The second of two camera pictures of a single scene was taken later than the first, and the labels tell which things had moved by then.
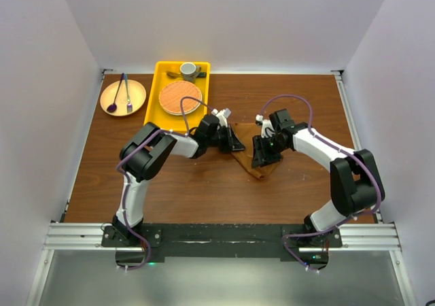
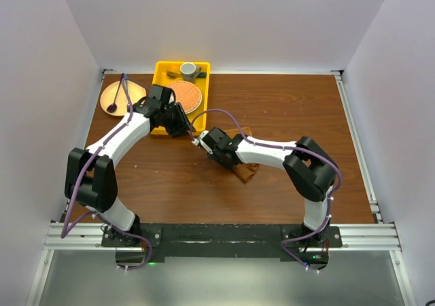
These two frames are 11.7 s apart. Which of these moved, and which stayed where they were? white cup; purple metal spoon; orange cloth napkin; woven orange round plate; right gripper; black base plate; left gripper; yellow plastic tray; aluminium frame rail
Moved: orange cloth napkin; left gripper; right gripper
Stayed: white cup; woven orange round plate; purple metal spoon; aluminium frame rail; black base plate; yellow plastic tray
